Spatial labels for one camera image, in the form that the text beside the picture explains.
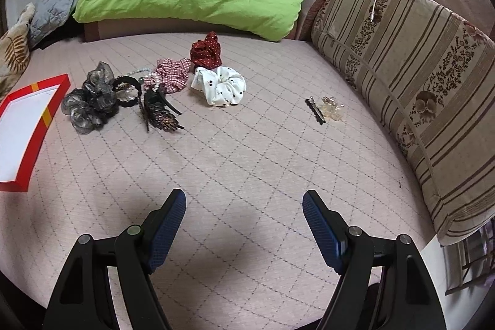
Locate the red tray white inside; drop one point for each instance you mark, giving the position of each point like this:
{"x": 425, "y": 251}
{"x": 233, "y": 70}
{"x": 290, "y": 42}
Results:
{"x": 26, "y": 116}

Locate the black beaded hair clip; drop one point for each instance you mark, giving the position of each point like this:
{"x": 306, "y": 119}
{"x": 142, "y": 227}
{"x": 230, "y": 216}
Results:
{"x": 157, "y": 111}

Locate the clear small hair clips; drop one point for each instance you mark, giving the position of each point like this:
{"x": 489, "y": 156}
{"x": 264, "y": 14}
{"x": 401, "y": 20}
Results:
{"x": 331, "y": 108}

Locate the grey organza scrunchie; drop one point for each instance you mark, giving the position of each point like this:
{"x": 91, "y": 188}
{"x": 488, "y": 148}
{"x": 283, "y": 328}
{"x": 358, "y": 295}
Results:
{"x": 92, "y": 105}

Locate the striped floral folded quilt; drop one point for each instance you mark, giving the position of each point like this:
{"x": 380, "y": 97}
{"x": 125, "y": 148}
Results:
{"x": 428, "y": 76}

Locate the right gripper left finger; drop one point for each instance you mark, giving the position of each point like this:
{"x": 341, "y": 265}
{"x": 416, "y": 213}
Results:
{"x": 82, "y": 298}

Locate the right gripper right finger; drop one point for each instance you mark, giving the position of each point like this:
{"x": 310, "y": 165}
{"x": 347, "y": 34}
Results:
{"x": 383, "y": 284}

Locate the white dotted scrunchie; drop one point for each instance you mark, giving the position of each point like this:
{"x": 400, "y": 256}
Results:
{"x": 221, "y": 87}

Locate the pink plaid scrunchie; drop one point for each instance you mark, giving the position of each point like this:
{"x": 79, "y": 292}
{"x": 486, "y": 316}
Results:
{"x": 169, "y": 76}

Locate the black bobby pin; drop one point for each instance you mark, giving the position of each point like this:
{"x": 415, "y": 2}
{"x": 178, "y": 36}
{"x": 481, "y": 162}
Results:
{"x": 316, "y": 111}

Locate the beige leaf pattern pillow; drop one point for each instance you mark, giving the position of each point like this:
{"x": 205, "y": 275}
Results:
{"x": 14, "y": 51}

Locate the dark red dotted scrunchie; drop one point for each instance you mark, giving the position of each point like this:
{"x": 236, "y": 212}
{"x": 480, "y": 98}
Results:
{"x": 206, "y": 53}

